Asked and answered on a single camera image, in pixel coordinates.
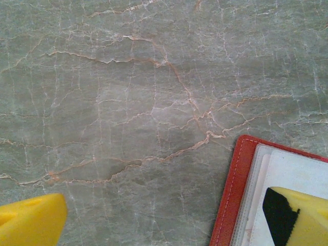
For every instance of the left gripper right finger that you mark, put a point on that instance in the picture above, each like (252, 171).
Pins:
(307, 223)

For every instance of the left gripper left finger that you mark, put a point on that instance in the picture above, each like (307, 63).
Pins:
(30, 223)

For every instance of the red card holder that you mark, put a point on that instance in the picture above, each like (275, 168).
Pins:
(238, 166)

